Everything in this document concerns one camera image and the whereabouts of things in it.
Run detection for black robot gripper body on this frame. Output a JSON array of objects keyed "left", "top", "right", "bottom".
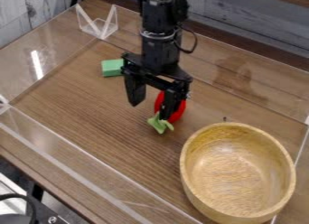
[{"left": 121, "top": 30, "right": 191, "bottom": 91}]

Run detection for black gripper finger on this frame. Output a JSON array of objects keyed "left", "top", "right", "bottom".
[
  {"left": 124, "top": 71, "right": 145, "bottom": 107},
  {"left": 159, "top": 89, "right": 187, "bottom": 120}
]

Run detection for red toy strawberry green leaves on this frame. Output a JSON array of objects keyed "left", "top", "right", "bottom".
[{"left": 146, "top": 91, "right": 185, "bottom": 134}]

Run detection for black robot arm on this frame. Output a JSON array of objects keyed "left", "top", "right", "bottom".
[{"left": 121, "top": 0, "right": 192, "bottom": 120}]

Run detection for green rectangular block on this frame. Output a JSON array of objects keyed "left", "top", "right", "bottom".
[{"left": 101, "top": 59, "right": 122, "bottom": 77}]

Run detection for wooden bowl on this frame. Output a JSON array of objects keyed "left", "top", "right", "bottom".
[{"left": 179, "top": 122, "right": 295, "bottom": 224}]

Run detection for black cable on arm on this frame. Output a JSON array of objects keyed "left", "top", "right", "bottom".
[{"left": 172, "top": 25, "right": 199, "bottom": 55}]

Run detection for clear acrylic enclosure wall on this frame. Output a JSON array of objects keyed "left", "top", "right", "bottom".
[{"left": 0, "top": 9, "right": 309, "bottom": 224}]

